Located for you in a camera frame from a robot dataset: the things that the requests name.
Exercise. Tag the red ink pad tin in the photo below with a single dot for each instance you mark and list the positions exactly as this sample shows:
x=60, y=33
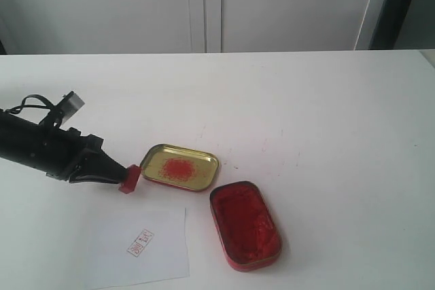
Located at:
x=248, y=234

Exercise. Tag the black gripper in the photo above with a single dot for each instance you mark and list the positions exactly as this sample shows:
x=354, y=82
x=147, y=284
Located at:
x=78, y=158

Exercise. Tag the white paper sheet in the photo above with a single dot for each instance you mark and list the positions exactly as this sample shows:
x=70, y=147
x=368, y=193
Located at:
x=135, y=246

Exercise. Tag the white cabinet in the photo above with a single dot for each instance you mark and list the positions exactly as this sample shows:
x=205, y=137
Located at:
x=186, y=26

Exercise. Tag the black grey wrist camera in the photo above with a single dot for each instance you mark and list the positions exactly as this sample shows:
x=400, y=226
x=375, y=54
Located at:
x=68, y=106

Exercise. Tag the gold tin lid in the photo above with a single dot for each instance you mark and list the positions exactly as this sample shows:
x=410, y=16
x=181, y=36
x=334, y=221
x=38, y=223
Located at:
x=180, y=167

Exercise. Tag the red rubber stamp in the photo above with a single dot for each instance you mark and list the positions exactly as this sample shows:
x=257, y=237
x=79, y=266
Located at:
x=129, y=184

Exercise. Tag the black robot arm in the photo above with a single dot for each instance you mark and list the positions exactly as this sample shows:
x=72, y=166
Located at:
x=22, y=141

